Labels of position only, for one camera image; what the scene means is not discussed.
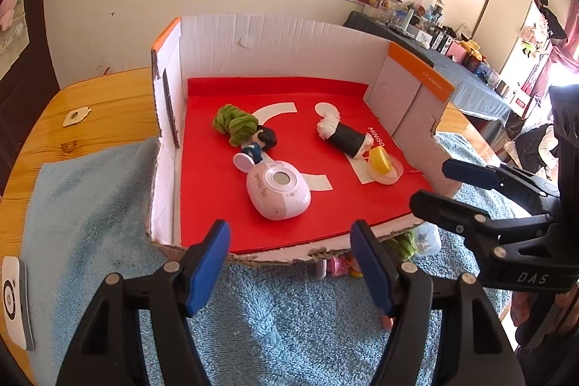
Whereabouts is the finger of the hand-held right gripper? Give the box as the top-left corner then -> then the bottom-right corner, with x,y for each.
409,189 -> 558,254
442,159 -> 562,199

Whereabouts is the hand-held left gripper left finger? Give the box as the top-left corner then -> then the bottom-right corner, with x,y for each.
55,220 -> 231,386

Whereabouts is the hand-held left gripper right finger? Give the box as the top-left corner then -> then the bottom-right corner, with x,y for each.
350,220 -> 528,386

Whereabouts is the small clear plastic container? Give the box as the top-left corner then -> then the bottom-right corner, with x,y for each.
414,223 -> 440,258

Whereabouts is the green yarn ball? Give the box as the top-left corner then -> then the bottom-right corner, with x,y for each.
386,230 -> 417,260
212,105 -> 259,146

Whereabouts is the clear round plastic lid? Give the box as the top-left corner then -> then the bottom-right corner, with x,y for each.
366,153 -> 403,185

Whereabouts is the yellow round cap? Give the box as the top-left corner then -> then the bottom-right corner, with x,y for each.
368,147 -> 392,176

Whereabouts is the pink toy camera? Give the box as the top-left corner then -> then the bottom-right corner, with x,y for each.
245,160 -> 312,220

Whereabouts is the black-haired figurine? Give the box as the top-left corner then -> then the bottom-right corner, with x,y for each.
233,126 -> 278,174

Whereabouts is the orange cardboard box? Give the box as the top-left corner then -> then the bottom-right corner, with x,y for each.
145,16 -> 455,267

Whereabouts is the person's right hand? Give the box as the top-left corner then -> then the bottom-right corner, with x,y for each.
511,292 -> 579,326

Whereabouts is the red paper sheet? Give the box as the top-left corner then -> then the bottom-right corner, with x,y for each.
178,77 -> 430,253

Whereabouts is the table with blue cloth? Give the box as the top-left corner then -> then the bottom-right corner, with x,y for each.
344,10 -> 514,120

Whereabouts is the black white sushi roll toy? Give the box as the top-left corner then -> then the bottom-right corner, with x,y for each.
315,103 -> 376,158

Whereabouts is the light blue fleece blanket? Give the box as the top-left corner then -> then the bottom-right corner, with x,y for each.
20,130 -> 521,386

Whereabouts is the clutter of bottles and boxes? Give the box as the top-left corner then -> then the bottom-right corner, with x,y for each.
375,0 -> 512,93

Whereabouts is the white refrigerator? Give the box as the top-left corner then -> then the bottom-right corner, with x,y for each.
470,0 -> 550,65

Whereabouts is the black hanging garment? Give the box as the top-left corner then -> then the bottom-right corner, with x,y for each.
527,0 -> 568,41

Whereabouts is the white blue handheld device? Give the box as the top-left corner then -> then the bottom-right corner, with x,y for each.
1,256 -> 34,351

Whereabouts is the small white adhesive tab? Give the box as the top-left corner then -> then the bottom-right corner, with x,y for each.
62,108 -> 91,127

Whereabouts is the dark wooden door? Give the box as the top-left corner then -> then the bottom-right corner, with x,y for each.
0,0 -> 62,197

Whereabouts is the beige hanging pouch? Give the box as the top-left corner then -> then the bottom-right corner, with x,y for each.
0,13 -> 30,79

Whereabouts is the pink plush toy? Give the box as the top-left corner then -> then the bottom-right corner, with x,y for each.
0,0 -> 23,29

